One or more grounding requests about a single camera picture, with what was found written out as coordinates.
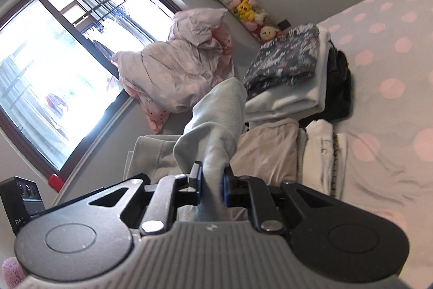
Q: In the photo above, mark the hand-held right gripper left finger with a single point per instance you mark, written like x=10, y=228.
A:
x=196, y=184

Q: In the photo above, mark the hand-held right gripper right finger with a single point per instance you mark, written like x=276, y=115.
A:
x=227, y=187

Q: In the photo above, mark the light grey sweatshirt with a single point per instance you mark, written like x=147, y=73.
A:
x=216, y=126

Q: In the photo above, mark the balcony clothes rack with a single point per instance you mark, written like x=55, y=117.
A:
x=101, y=11

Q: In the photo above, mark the small red object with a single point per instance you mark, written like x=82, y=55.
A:
x=55, y=181

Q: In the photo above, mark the folded beige garment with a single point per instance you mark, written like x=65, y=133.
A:
x=267, y=150

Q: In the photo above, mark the pink fuzzy cloth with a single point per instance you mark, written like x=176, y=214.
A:
x=10, y=273

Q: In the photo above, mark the folded white garment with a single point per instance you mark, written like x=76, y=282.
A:
x=318, y=153

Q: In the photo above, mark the folded white blanket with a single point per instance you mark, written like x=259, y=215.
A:
x=291, y=99

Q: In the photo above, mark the pink dotted duvet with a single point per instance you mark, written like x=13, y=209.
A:
x=169, y=72

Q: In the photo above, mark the white garment with striped edge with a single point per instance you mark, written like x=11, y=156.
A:
x=340, y=163

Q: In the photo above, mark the large window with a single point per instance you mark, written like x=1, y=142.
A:
x=40, y=72

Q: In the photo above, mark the folded dark floral garment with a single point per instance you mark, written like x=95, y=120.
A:
x=287, y=55

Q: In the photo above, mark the black garment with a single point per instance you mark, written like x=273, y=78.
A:
x=338, y=86

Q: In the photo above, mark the hanging row of plush toys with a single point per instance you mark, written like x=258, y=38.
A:
x=245, y=9

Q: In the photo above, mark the small dark wall box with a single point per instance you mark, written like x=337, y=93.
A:
x=284, y=25

